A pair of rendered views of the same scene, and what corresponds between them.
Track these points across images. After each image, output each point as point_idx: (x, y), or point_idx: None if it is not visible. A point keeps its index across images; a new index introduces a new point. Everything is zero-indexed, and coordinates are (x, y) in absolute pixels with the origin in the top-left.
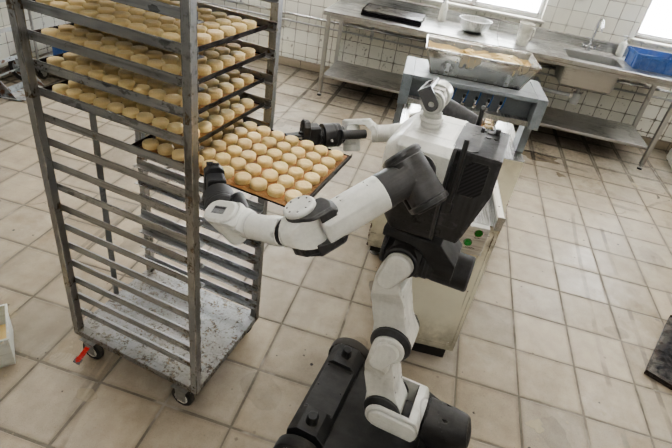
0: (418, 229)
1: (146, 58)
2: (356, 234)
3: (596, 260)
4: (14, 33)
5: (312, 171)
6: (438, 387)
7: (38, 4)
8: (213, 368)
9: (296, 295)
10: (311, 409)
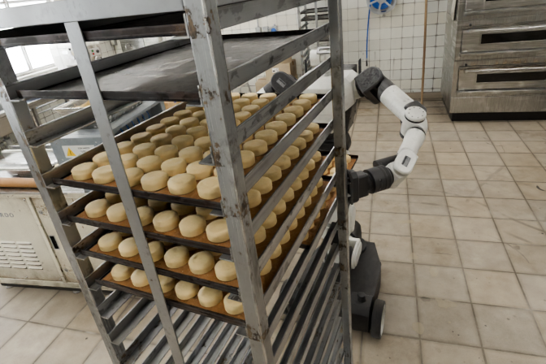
0: (351, 126)
1: (291, 145)
2: (121, 310)
3: None
4: (250, 253)
5: None
6: (293, 260)
7: (249, 175)
8: None
9: (206, 353)
10: (353, 300)
